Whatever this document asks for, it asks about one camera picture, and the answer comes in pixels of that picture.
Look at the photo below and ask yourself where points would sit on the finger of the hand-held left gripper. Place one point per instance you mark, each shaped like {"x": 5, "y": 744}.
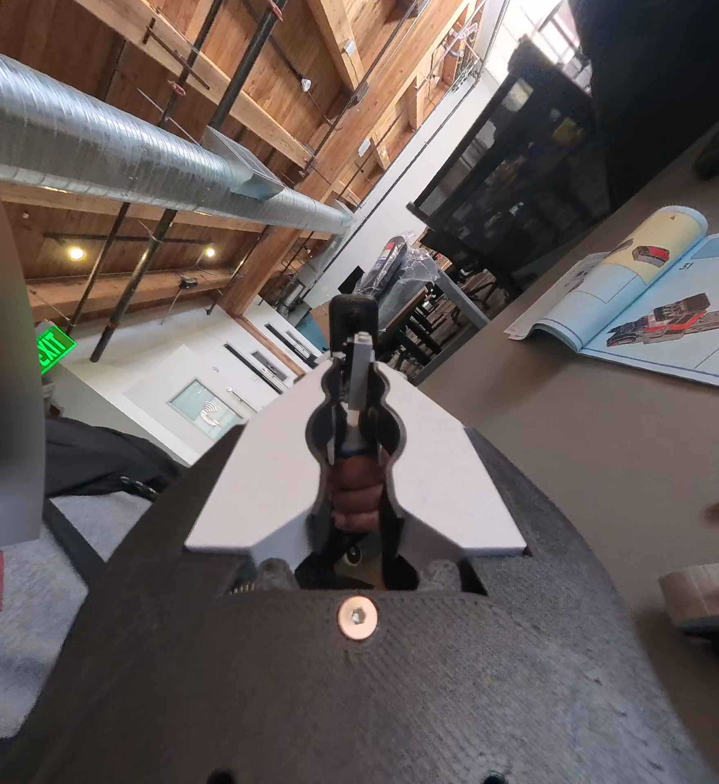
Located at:
{"x": 333, "y": 444}

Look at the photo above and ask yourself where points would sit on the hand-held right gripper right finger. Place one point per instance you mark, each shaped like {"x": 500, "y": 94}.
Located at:
{"x": 457, "y": 484}

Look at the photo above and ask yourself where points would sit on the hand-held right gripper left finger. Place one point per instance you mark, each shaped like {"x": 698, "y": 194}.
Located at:
{"x": 255, "y": 484}

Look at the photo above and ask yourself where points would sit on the grey toy brick assembly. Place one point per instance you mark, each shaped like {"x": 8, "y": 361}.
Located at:
{"x": 359, "y": 367}

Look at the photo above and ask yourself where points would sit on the brown desk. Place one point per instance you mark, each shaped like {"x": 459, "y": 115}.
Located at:
{"x": 580, "y": 459}

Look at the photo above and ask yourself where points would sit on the person's left hand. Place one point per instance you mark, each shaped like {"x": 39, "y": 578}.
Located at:
{"x": 353, "y": 490}

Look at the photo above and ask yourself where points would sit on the glass window with logo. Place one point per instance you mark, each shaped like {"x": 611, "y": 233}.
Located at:
{"x": 209, "y": 411}

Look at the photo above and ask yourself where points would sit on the person's black jacket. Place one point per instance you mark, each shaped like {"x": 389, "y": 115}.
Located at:
{"x": 108, "y": 453}

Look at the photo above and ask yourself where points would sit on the black ceiling pipe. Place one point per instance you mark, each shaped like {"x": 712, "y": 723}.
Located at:
{"x": 136, "y": 282}

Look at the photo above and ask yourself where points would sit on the toy instruction booklet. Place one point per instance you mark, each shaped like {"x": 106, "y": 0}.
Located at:
{"x": 586, "y": 306}

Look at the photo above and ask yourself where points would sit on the black mesh office chair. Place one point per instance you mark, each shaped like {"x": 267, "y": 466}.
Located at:
{"x": 519, "y": 171}

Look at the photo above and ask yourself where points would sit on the green exit sign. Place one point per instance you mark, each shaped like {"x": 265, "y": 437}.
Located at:
{"x": 56, "y": 349}

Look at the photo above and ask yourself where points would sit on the person's grey shirt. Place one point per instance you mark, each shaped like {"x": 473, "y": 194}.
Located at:
{"x": 22, "y": 612}

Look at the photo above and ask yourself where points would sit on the toy brick truck model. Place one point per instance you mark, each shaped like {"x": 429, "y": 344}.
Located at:
{"x": 702, "y": 600}

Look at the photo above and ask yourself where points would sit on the silver air duct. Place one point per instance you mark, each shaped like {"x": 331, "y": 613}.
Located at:
{"x": 120, "y": 147}

